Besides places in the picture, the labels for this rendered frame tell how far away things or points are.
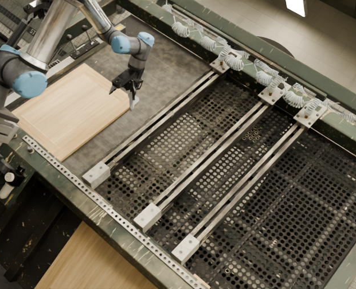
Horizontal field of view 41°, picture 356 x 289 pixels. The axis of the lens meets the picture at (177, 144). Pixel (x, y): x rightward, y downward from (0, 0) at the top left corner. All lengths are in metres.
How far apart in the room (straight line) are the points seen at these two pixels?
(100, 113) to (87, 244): 0.70
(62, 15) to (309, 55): 6.04
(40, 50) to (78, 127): 0.85
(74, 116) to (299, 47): 5.42
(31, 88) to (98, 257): 1.03
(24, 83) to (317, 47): 6.19
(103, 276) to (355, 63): 5.76
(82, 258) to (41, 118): 0.78
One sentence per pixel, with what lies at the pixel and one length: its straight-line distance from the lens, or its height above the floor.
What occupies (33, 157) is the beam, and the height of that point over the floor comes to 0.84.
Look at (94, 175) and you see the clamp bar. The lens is 2.32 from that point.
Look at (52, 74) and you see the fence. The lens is 2.83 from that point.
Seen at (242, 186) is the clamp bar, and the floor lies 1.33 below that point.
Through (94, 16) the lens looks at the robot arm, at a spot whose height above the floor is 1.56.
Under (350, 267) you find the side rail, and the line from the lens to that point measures 2.29.
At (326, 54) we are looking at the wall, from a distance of 7.54.
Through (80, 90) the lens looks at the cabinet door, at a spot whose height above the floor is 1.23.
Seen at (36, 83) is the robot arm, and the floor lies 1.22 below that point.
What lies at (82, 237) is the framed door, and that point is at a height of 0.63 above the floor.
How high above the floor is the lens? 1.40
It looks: 2 degrees down
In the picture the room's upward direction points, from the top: 36 degrees clockwise
